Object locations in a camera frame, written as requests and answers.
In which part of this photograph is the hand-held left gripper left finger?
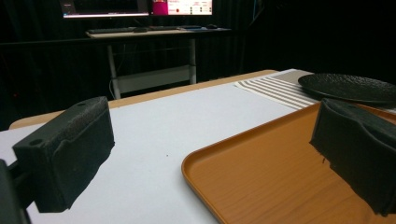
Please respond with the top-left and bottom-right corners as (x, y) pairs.
(12, 95), (116, 214)

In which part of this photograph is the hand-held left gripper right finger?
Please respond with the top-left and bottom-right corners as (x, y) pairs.
(309, 98), (396, 217)

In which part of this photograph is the black textured plate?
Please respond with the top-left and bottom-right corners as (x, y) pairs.
(297, 73), (396, 105)

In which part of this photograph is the white table mat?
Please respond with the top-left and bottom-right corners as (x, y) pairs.
(0, 68), (300, 224)

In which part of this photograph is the orange wood-grain tray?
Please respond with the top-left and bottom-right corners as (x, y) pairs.
(181, 100), (396, 224)

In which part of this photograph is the striped beige placemat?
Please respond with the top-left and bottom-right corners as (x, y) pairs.
(233, 68), (396, 114)

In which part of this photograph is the white desk with metal legs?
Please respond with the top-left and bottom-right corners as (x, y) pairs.
(85, 27), (233, 100)

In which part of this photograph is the black keyboard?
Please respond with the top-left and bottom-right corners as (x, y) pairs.
(88, 26), (137, 35)

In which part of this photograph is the dark-screen monitor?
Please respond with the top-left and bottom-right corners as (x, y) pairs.
(59, 0), (151, 20)

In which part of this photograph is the bright-screen monitor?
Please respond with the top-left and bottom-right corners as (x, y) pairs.
(151, 0), (214, 17)

